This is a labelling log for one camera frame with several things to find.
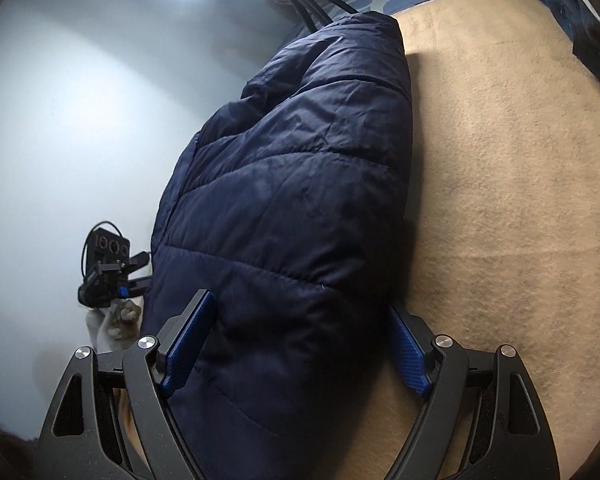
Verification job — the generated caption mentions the navy blue puffer jacket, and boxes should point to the navy blue puffer jacket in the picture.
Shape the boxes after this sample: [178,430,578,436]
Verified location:
[142,12,413,479]

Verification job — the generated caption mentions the left hand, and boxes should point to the left hand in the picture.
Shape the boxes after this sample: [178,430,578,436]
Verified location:
[85,299,143,353]

